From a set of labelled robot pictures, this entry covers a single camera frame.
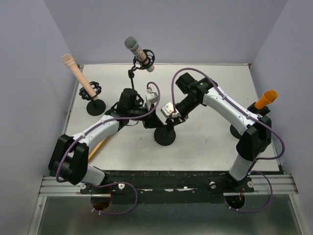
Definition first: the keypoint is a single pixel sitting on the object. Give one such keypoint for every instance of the black round-base shock-mount stand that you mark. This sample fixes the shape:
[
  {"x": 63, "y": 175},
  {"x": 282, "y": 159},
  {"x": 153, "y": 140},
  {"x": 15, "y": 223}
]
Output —
[{"x": 95, "y": 106}]

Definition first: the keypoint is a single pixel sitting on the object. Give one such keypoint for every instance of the black round-base clip stand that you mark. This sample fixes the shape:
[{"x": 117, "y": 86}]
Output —
[{"x": 165, "y": 134}]

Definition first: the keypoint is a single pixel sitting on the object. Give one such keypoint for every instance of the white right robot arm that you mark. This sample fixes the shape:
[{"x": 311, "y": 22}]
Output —
[{"x": 251, "y": 125}]

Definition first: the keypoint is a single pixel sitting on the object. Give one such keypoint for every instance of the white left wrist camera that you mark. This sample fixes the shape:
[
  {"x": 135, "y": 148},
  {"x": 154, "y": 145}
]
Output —
[{"x": 151, "y": 97}]

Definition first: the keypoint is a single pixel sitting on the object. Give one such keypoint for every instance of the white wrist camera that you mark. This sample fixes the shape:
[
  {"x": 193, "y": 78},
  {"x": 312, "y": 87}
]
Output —
[
  {"x": 151, "y": 97},
  {"x": 168, "y": 111}
]

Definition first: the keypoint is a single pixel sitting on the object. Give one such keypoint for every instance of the gold microphone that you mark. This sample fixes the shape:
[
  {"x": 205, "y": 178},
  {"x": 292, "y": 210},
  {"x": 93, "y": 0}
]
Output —
[{"x": 97, "y": 148}]

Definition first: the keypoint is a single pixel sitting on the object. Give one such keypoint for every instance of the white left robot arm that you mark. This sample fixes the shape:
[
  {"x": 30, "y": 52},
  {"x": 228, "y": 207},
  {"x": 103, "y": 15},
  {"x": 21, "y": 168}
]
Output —
[{"x": 70, "y": 158}]

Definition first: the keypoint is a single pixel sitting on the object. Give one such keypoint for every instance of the black round-base orange-mic stand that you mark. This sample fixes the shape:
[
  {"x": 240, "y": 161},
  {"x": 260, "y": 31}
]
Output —
[{"x": 262, "y": 112}]

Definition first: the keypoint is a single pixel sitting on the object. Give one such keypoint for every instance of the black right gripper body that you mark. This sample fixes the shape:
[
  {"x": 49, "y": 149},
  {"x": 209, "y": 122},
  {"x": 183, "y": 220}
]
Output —
[{"x": 186, "y": 106}]

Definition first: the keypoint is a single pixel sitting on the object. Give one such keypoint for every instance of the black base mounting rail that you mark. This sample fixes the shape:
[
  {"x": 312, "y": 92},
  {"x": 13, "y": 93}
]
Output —
[{"x": 167, "y": 187}]

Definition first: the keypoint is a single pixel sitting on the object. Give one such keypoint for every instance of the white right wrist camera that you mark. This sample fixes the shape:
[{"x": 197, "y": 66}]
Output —
[{"x": 168, "y": 111}]

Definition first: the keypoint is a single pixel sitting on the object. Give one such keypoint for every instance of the orange microphone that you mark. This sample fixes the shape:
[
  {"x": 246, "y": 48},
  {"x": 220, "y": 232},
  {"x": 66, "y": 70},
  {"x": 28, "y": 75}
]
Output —
[{"x": 266, "y": 99}]

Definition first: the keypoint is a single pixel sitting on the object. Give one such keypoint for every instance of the pink beige microphone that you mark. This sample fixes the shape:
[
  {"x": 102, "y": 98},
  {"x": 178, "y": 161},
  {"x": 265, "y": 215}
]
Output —
[{"x": 70, "y": 63}]

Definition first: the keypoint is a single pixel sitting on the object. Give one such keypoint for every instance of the glitter silver-head microphone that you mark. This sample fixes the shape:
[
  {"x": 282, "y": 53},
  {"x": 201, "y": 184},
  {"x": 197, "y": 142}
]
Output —
[{"x": 145, "y": 58}]

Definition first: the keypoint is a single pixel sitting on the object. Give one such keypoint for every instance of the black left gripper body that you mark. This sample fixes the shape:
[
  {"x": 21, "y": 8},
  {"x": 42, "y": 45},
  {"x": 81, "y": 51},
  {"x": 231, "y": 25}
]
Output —
[{"x": 147, "y": 119}]

